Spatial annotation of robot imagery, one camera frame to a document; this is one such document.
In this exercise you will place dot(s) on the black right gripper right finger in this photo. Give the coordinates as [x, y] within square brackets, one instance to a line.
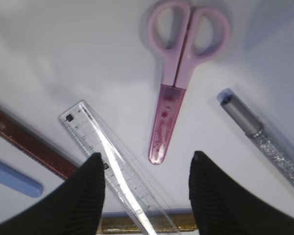
[223, 207]

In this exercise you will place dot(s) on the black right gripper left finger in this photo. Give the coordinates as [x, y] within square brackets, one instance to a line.
[74, 208]

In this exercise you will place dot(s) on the pink scissors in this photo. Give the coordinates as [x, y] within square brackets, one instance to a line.
[179, 62]

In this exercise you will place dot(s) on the clear plastic ruler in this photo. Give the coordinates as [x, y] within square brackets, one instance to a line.
[87, 130]

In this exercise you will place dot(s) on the gold glitter pen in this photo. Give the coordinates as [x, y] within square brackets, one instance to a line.
[173, 223]

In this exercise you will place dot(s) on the silver glitter pen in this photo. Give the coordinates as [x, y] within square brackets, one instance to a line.
[278, 153]

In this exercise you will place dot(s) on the red glitter pen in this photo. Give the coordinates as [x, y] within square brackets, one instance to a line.
[35, 147]

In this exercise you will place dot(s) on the blue scissors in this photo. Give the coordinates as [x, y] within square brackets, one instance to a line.
[19, 182]

